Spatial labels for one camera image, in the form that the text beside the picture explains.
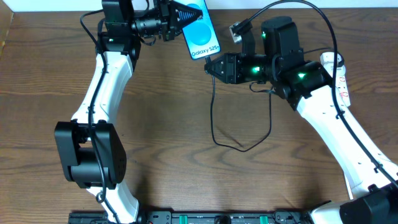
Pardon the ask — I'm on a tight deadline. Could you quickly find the white charger plug adapter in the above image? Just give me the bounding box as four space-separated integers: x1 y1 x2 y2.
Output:
320 52 345 68

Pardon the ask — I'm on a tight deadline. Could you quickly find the blue-screen Galaxy smartphone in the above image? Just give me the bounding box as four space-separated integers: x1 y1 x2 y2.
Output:
178 0 221 60

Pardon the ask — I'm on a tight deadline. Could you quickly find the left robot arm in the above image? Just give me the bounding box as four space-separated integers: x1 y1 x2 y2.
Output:
55 0 204 223

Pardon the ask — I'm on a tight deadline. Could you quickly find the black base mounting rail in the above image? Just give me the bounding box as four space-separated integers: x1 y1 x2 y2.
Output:
67 210 313 224

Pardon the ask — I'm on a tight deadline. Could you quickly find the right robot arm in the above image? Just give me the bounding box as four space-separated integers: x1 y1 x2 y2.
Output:
205 16 397 223

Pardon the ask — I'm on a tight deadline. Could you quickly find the black USB charging cable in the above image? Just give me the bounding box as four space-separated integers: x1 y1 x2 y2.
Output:
204 47 333 153

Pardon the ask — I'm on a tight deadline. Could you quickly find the white power strip cord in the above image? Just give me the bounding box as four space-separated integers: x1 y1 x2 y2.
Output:
343 174 355 200

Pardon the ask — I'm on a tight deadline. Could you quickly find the white power strip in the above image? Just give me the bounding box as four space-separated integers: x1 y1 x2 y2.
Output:
336 75 351 107

